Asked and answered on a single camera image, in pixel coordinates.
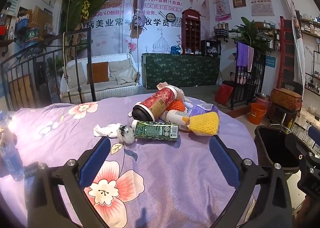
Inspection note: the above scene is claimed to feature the purple towel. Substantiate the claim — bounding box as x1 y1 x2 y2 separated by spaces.
236 41 255 73

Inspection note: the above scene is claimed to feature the green round tin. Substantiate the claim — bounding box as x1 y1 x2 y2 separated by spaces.
25 28 39 43

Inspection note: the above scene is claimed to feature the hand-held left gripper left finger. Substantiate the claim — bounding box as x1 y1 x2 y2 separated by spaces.
25 136 113 228

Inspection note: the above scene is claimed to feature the black display box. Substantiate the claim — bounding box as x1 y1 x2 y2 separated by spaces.
200 40 222 56

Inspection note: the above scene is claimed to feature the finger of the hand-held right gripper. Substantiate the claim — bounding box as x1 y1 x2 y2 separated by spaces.
285 133 316 166
308 126 320 146

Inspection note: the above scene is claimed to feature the blue water bottle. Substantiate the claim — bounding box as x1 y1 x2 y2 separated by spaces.
0 110 25 181

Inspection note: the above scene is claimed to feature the white wicker swing sofa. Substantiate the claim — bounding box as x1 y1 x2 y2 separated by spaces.
60 53 140 104

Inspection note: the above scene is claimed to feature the black trash bin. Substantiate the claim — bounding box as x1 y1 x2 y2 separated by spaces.
254 125 300 175

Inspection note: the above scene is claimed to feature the orange cushion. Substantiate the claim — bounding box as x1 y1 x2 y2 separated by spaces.
87 62 110 85

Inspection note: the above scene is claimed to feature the red paper cup black lid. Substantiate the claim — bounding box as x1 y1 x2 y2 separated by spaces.
132 87 178 121

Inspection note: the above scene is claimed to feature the white standing banner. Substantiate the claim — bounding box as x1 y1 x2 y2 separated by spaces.
272 0 306 86

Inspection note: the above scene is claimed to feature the white tissue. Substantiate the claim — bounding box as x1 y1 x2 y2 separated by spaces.
93 123 124 139

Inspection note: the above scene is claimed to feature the green floral cabinet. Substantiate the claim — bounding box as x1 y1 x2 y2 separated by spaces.
141 53 221 90

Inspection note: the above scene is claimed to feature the green potted plant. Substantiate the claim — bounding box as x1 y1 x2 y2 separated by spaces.
231 17 273 54

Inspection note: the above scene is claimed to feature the clear plastic wrapper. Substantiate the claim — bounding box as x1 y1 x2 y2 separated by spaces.
117 125 135 146

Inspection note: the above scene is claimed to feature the yellow foam fruit net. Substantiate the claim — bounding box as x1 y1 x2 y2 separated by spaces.
189 112 220 136

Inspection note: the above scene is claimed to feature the white cushion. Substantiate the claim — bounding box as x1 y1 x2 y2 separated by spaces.
65 61 88 88

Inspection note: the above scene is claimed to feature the green drink carton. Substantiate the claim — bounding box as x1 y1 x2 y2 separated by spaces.
132 120 179 141

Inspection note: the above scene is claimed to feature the white plastic bottle orange label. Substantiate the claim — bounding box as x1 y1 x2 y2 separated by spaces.
160 110 193 132

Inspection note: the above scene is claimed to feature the small black wall shelf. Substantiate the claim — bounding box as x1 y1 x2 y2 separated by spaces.
214 21 229 43

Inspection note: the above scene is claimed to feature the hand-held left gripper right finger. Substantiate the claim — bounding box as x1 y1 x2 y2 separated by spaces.
209 135 294 228

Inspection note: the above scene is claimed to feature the purple packet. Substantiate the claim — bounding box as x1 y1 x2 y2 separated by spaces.
190 103 218 118

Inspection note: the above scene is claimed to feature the purple floral bedsheet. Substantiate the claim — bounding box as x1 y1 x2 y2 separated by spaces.
0 95 260 228

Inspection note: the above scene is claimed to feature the black metal rack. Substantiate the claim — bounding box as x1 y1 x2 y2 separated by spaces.
230 55 267 111

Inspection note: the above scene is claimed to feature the orange bucket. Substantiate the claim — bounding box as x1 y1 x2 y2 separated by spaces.
248 103 267 125

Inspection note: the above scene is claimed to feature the red telephone booth cabinet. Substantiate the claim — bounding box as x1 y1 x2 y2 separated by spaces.
181 9 202 55

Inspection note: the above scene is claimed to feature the metal basin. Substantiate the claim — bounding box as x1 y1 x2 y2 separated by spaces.
255 93 272 104

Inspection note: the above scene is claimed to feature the orange foam fruit net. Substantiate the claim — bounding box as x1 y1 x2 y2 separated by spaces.
165 99 187 113

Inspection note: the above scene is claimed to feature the black metal bed frame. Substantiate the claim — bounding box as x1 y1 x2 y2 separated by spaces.
0 28 98 112

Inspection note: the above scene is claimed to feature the grey cushion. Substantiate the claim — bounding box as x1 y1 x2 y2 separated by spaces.
109 58 138 84

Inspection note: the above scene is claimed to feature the red ladder shelf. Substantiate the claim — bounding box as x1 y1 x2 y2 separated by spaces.
279 16 299 88

